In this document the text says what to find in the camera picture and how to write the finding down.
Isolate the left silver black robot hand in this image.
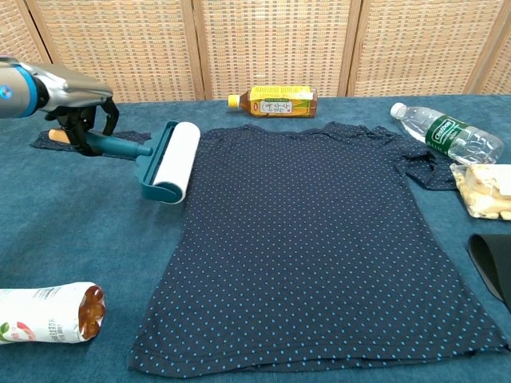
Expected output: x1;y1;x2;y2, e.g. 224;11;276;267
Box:
39;65;120;157

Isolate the teal lint roller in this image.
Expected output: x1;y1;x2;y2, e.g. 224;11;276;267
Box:
48;120;201;204

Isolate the dark blue polka dot shirt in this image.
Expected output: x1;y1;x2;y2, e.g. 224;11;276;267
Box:
31;122;511;379

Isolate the teal blue table cloth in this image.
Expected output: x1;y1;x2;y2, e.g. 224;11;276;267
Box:
0;93;511;383

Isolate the woven bamboo folding screen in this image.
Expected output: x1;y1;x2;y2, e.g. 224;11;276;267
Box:
0;0;511;105

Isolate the yellow label tea bottle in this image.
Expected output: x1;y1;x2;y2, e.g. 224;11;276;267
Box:
228;85;319;120

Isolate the white snack package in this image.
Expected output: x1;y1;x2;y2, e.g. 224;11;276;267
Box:
0;281;107;346

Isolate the green label clear water bottle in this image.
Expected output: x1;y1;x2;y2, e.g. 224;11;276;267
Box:
390;102;505;165

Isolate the clear bag of snacks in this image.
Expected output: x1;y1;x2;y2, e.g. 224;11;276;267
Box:
450;162;511;221

